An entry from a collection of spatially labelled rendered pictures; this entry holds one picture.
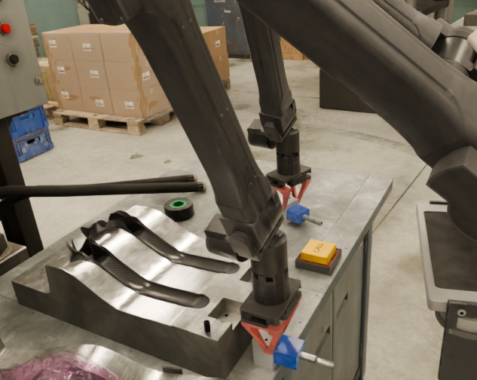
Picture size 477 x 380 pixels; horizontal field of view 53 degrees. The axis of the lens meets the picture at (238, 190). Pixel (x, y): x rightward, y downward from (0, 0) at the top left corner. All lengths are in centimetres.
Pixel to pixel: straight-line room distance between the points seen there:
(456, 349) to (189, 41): 47
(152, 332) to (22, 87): 89
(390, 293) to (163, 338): 163
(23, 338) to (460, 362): 76
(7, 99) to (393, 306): 171
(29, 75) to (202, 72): 107
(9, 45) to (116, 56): 326
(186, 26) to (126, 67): 419
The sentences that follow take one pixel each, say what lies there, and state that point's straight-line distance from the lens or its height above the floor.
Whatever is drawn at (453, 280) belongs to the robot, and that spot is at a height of 104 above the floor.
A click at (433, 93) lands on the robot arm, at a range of 39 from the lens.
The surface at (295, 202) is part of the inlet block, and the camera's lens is 124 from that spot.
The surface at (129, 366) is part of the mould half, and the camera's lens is 79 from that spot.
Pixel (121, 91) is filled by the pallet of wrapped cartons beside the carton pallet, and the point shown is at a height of 39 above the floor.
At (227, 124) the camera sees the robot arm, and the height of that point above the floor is 125.
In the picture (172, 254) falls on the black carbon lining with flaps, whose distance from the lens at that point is 101.
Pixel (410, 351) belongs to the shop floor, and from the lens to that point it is 208.
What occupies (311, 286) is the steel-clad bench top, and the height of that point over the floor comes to 80.
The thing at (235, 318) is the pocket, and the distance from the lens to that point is 85.
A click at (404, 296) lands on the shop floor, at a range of 234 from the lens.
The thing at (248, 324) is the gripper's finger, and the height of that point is 91.
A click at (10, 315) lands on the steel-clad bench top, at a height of 80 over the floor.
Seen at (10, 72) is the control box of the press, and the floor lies 119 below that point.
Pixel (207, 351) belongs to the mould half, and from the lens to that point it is 81.
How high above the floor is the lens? 141
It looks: 25 degrees down
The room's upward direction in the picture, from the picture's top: 5 degrees counter-clockwise
